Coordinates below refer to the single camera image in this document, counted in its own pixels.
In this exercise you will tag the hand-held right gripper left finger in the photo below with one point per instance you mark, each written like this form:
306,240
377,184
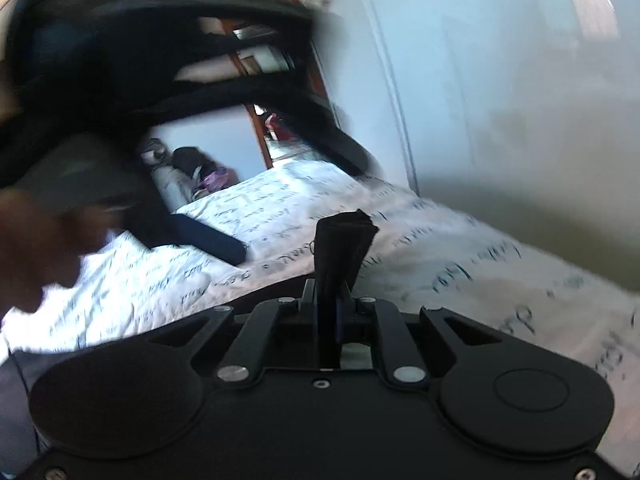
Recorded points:
309,305

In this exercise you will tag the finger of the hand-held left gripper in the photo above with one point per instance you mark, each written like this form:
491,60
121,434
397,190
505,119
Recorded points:
350,152
215,242

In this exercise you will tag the person's left hand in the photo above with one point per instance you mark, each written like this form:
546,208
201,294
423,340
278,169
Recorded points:
40,250

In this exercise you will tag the white printed bed sheet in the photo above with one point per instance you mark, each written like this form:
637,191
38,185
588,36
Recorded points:
450,260

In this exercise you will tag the purple bag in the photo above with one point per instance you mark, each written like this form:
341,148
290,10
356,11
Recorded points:
215,180

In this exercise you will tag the white wardrobe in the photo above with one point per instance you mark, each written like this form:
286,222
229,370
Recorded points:
500,85

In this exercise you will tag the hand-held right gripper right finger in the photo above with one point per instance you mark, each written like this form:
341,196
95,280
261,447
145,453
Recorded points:
340,316

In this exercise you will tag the black backpack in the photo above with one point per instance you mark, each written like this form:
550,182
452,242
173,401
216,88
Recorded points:
190,162

